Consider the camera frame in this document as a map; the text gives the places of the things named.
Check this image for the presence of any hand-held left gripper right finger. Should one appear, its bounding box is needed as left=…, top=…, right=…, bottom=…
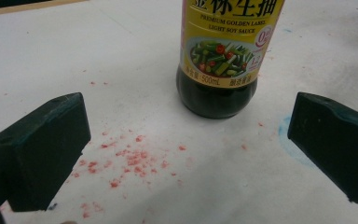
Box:
left=287, top=91, right=358, bottom=204

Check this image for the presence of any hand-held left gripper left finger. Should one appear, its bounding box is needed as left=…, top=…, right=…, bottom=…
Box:
left=0, top=91, right=92, bottom=213

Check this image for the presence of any soy sauce bottle yellow label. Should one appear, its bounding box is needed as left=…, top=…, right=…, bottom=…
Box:
left=175, top=0, right=286, bottom=119

